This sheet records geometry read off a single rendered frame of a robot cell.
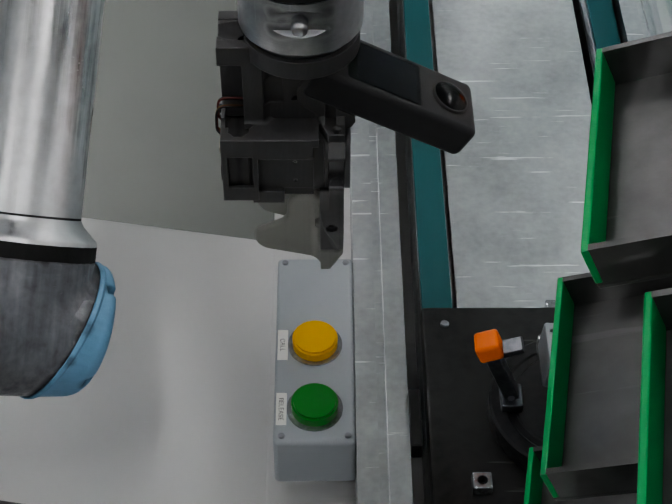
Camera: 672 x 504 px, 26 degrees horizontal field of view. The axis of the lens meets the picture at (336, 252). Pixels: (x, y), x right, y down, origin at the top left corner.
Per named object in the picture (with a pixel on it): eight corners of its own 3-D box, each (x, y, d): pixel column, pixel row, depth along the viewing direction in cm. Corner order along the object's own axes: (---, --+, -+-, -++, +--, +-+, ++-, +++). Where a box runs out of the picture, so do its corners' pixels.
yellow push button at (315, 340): (292, 368, 128) (291, 354, 126) (292, 333, 131) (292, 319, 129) (337, 368, 128) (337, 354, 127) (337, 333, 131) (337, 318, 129)
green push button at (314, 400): (291, 433, 123) (290, 419, 122) (291, 395, 126) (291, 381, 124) (338, 433, 123) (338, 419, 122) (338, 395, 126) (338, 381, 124)
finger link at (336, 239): (317, 214, 99) (316, 120, 93) (343, 214, 99) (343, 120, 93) (316, 265, 96) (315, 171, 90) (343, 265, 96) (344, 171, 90)
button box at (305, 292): (274, 483, 126) (272, 441, 121) (279, 299, 140) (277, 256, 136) (355, 482, 126) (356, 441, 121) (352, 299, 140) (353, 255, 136)
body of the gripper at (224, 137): (230, 131, 99) (220, -14, 90) (357, 131, 99) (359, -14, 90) (224, 211, 93) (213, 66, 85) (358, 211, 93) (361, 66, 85)
